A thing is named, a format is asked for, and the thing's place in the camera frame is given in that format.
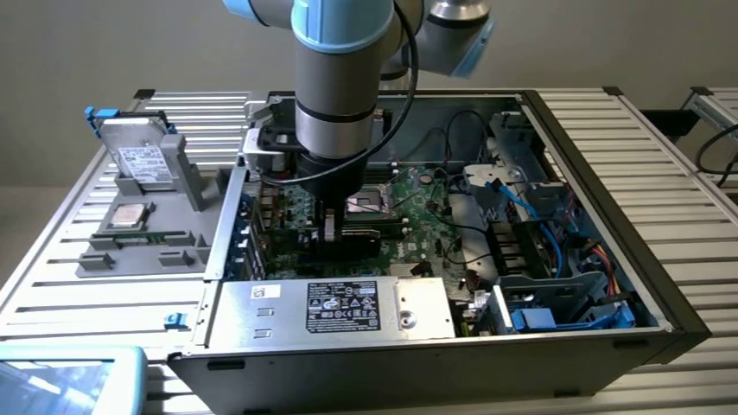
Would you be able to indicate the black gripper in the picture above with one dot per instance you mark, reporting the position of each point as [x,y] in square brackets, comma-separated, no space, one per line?
[332,177]

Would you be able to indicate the black graphics card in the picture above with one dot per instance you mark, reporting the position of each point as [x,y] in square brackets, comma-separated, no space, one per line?
[352,248]

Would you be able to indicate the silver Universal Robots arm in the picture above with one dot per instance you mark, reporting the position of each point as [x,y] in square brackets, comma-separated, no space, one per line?
[332,86]

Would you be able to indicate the CPU socket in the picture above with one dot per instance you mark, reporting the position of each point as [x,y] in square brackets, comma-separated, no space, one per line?
[366,204]

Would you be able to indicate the RAM slots on motherboard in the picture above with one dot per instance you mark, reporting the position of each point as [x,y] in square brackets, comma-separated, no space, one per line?
[387,227]

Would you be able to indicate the green motherboard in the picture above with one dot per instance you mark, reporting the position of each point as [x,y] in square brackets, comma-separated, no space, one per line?
[416,216]

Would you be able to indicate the grey parts rack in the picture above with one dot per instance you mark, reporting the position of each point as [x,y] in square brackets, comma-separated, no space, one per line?
[190,181]

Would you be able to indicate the silver chipset heatsink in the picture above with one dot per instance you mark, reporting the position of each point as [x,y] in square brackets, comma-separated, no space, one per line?
[411,269]

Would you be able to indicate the silver power supply unit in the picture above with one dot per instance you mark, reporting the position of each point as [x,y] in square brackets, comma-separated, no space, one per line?
[324,311]

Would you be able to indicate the grey metal disk bay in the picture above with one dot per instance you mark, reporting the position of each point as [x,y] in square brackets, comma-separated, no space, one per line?
[520,173]

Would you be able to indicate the green RAM stick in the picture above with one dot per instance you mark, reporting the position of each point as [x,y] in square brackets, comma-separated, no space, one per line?
[145,237]

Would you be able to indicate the CPU chip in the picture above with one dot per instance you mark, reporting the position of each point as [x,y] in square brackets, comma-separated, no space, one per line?
[132,215]

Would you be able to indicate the small blue clip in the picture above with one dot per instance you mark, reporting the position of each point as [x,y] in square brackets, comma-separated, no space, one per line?
[176,322]

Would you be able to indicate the open black PC case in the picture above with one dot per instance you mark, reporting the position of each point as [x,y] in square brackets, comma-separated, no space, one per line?
[404,372]

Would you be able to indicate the blue drive latch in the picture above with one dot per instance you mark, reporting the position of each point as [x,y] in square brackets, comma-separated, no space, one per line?
[533,321]

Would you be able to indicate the light blue plastic bin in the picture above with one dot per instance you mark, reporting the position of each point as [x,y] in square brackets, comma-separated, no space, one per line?
[70,380]

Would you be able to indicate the neighbouring slatted metal table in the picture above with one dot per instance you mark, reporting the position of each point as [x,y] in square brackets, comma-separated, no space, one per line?
[712,104]

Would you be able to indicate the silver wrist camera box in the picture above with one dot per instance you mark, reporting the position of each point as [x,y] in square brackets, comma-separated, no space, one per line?
[262,144]

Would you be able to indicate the hard disk with blue bracket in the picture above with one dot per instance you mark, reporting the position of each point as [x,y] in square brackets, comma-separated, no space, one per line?
[136,147]

